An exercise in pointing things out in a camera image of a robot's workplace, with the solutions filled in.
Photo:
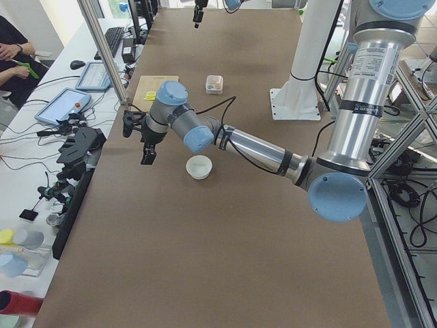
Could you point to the black computer mouse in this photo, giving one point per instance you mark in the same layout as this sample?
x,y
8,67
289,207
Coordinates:
x,y
76,64

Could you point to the black gripper stand parts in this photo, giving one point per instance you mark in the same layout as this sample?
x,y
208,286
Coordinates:
x,y
74,148

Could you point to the blue teach pendant near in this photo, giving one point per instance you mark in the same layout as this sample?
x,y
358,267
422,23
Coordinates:
x,y
66,102

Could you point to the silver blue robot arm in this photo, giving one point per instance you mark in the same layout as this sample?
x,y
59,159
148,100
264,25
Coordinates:
x,y
230,7
334,179

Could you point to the person in black shirt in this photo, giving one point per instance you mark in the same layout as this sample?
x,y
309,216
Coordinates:
x,y
20,72

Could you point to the grey plastic cup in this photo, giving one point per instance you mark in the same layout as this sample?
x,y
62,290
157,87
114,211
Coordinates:
x,y
29,239

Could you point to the lemon slice near knife tip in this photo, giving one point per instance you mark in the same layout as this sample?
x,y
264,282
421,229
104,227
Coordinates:
x,y
150,96

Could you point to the white central mounting column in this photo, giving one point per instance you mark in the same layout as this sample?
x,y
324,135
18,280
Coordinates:
x,y
297,98

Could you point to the yellow plastic cup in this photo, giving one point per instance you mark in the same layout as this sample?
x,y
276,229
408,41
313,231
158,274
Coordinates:
x,y
7,236

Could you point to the black keyboard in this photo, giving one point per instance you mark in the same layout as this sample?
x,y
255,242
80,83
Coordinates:
x,y
113,36

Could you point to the red cylinder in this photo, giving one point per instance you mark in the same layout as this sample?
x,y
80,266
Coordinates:
x,y
15,303

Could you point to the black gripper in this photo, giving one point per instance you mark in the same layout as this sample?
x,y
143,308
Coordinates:
x,y
198,7
151,136

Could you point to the blue teach pendant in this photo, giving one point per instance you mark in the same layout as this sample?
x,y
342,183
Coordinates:
x,y
66,102
93,78

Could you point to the light blue plastic cup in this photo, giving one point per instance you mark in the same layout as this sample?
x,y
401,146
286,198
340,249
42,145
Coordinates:
x,y
13,265

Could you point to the black power adapter box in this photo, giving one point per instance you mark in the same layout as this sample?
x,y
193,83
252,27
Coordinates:
x,y
128,50

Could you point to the clear plastic egg box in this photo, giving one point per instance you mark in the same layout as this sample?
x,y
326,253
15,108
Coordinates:
x,y
214,84

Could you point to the bamboo cutting board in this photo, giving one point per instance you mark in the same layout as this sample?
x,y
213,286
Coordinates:
x,y
149,84

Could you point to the aluminium frame post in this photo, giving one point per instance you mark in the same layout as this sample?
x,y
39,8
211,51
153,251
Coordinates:
x,y
89,14

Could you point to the white bowl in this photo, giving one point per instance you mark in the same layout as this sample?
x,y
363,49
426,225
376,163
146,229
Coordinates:
x,y
199,167

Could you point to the blue teach pendant far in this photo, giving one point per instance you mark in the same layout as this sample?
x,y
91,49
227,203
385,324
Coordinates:
x,y
93,78

